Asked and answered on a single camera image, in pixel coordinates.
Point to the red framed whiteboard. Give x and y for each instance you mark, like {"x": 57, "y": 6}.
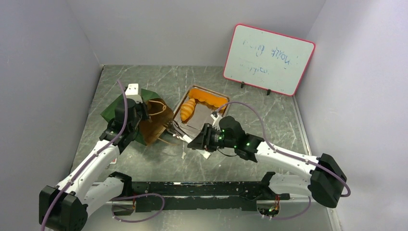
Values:
{"x": 267, "y": 60}

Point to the fake croissant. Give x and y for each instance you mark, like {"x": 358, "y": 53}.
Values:
{"x": 187, "y": 109}

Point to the black base beam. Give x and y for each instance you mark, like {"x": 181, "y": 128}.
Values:
{"x": 152, "y": 195}

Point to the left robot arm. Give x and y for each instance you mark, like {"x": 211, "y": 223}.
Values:
{"x": 68, "y": 205}

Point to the aluminium frame rail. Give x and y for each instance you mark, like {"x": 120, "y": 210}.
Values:
{"x": 103, "y": 191}

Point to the green paper bag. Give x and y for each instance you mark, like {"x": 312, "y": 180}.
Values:
{"x": 160, "y": 114}

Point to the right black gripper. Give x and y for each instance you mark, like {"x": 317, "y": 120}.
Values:
{"x": 203, "y": 140}

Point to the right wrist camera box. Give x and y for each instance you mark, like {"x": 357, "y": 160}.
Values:
{"x": 216, "y": 119}

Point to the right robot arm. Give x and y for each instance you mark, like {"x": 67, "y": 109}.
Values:
{"x": 319, "y": 177}

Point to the metal tongs white handles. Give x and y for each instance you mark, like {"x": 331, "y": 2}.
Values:
{"x": 173, "y": 127}

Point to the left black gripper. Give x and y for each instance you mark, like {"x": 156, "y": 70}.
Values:
{"x": 143, "y": 107}

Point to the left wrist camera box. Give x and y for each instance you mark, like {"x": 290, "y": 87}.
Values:
{"x": 133, "y": 92}

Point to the metal tray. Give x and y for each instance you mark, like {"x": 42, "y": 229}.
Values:
{"x": 202, "y": 111}

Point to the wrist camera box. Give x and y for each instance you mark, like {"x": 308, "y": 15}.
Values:
{"x": 133, "y": 92}
{"x": 216, "y": 119}

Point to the braided fake bread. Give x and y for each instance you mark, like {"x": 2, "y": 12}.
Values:
{"x": 206, "y": 97}

